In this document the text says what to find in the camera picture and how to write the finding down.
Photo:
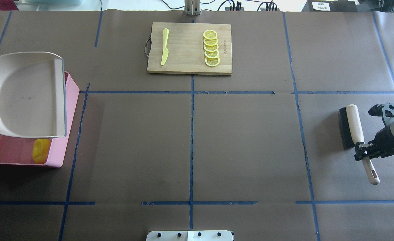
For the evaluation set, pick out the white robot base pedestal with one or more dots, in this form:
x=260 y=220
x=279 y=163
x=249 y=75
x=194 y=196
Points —
x=185 y=235

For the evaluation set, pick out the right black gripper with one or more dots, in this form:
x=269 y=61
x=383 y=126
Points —
x=385 y=141

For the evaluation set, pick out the pink rectangular bin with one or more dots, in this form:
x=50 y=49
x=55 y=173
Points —
x=16 y=151

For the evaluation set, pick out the lemon slice two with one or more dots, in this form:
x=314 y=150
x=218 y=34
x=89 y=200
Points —
x=210 y=42

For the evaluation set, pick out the lemon slice one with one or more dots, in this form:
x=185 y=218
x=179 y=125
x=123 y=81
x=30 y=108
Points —
x=210 y=34

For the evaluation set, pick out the yellow toy lemon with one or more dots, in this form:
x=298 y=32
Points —
x=40 y=150

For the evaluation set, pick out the beige plastic dustpan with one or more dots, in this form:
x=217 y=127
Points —
x=32 y=95

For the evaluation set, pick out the lemon slice five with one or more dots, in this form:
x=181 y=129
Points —
x=212 y=62

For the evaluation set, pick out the lemon slice three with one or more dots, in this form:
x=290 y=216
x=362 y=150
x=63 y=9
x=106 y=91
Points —
x=210 y=49

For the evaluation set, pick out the lemon slice four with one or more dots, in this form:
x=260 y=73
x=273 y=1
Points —
x=211 y=54

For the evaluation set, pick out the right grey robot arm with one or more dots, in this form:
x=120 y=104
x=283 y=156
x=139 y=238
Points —
x=383 y=143

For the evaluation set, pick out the wooden cutting board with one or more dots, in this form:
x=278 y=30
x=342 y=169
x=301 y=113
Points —
x=186 y=53

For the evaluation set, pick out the yellow plastic knife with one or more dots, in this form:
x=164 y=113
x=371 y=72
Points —
x=165 y=52

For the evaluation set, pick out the beige hand brush black bristles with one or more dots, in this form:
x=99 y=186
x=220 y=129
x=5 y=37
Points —
x=351 y=130

